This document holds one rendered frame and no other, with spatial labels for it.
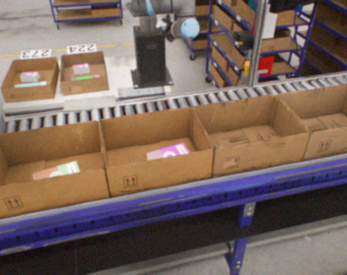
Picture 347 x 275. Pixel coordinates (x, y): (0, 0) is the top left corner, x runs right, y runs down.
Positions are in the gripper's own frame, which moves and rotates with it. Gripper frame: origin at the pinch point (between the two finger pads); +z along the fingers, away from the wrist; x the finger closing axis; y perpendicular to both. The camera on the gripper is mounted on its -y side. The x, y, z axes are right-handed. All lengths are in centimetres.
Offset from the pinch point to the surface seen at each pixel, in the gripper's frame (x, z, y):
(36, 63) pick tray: -35, 61, 65
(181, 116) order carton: 15, -60, 39
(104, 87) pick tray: 1, 22, 48
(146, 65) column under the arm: 9.3, 14.2, 21.3
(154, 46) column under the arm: 3.4, 8.5, 10.5
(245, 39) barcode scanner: 35.3, -15.5, -26.7
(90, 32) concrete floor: 2, 325, -10
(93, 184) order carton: -2, -79, 81
